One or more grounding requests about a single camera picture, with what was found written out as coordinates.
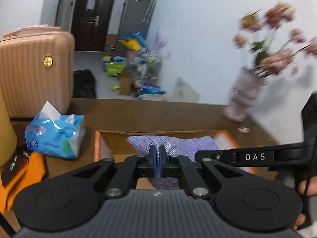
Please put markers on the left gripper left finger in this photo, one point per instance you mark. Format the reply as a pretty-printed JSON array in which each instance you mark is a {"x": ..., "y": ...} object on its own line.
[{"x": 151, "y": 161}]

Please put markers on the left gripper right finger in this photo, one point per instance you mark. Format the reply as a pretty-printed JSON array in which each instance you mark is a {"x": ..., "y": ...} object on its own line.
[{"x": 163, "y": 162}]

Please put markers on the purple knitted cloth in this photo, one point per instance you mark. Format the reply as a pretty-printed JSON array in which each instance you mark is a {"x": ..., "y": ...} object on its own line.
[{"x": 174, "y": 146}]

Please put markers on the person's right hand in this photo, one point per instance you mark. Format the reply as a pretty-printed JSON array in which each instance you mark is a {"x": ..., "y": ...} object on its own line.
[{"x": 309, "y": 190}]

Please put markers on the orange cardboard box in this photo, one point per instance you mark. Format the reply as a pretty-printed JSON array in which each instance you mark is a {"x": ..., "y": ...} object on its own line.
[{"x": 120, "y": 145}]

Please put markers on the small cardboard box on floor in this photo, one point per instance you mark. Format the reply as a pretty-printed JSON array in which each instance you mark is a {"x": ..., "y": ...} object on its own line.
[{"x": 125, "y": 83}]

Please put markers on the pink textured vase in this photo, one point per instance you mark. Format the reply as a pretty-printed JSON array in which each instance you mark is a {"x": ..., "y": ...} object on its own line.
[{"x": 243, "y": 95}]

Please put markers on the black bag on floor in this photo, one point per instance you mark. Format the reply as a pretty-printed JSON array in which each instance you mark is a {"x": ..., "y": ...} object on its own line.
[{"x": 84, "y": 84}]

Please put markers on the blue tissue pack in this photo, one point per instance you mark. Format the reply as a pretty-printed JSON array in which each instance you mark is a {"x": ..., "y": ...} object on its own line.
[{"x": 54, "y": 134}]

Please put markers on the dried pink flowers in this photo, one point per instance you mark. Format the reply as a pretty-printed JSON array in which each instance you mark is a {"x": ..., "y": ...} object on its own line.
[{"x": 266, "y": 61}]

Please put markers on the pink suitcase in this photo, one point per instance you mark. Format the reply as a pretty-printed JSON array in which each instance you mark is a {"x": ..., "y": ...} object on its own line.
[{"x": 37, "y": 67}]

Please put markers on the grey refrigerator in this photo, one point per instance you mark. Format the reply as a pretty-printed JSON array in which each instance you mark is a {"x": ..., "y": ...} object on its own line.
[{"x": 135, "y": 17}]

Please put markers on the dark brown door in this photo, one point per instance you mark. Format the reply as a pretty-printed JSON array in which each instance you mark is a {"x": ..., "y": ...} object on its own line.
[{"x": 90, "y": 24}]

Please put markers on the white board against wall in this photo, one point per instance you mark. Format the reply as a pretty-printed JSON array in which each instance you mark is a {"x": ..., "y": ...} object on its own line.
[{"x": 184, "y": 93}]

